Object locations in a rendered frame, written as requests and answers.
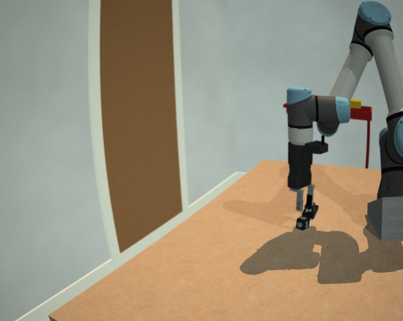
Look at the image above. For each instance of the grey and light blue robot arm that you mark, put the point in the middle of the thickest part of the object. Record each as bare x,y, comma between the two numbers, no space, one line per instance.
372,36

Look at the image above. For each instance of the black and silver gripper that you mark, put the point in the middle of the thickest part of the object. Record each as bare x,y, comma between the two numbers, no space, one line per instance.
300,158

